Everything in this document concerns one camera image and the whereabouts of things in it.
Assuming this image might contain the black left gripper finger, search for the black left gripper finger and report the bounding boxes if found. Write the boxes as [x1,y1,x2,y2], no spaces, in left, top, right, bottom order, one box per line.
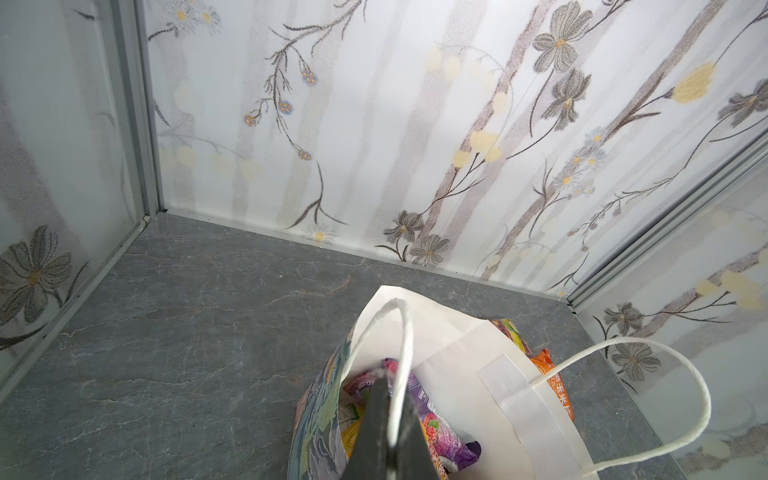
[342,377,438,480]

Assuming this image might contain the yellow mango gummy bag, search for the yellow mango gummy bag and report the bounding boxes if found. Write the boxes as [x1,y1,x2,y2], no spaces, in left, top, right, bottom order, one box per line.
[338,403,365,457]

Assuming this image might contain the purple Fox's candy bag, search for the purple Fox's candy bag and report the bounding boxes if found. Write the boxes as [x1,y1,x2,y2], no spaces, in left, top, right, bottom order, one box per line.
[342,358,482,479]

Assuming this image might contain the floral white paper bag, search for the floral white paper bag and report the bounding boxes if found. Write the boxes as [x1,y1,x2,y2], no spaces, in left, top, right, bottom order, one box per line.
[287,286,711,479]

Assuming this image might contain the orange corn chips bag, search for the orange corn chips bag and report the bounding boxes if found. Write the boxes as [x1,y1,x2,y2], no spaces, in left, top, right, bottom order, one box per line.
[530,349,575,421]

